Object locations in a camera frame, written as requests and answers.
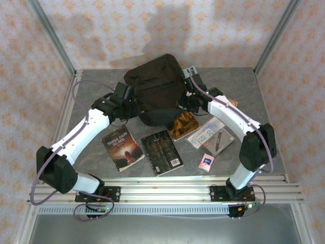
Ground desert cover book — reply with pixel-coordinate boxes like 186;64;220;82
166;110;201;142

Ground grey-blue calculator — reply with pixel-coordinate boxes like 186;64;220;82
181;66;199;77

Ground black backpack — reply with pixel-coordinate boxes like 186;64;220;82
123;53;187;127

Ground clear pouch with blue card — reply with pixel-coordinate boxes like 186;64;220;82
187;119;226;149

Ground clear pen box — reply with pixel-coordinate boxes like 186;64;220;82
202;127;236;156

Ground Three Days to See book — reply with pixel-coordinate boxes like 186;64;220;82
102;124;145;173

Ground black book with barcode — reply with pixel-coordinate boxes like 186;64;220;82
141;130;184;177

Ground small pink packet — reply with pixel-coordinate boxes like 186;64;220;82
198;154;215;170

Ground green circuit board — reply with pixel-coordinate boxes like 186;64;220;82
85;205;112;213
238;200;261;211

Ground grey metal lower panel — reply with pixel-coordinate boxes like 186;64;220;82
27;213;304;244

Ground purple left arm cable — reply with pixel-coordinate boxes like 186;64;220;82
29;80;116;222

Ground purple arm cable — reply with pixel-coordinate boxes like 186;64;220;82
29;80;116;222
189;72;275;220

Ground aluminium table side rail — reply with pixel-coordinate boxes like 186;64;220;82
45;70;83;182

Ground aluminium table edge rail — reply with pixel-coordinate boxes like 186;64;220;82
45;174;289;184

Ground aluminium frame post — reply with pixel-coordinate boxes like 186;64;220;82
253;0;302;74
27;0;77;74

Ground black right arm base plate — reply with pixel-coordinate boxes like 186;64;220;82
210;185;255;203

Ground aluminium front rail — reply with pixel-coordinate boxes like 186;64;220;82
27;183;305;204

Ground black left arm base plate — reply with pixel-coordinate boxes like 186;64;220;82
75;186;121;203

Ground perforated metal cable tray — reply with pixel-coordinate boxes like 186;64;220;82
38;205;231;216

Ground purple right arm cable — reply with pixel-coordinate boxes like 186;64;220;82
189;72;275;220

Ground aluminium frame leg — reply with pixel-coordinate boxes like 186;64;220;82
290;203;318;244
15;203;39;244

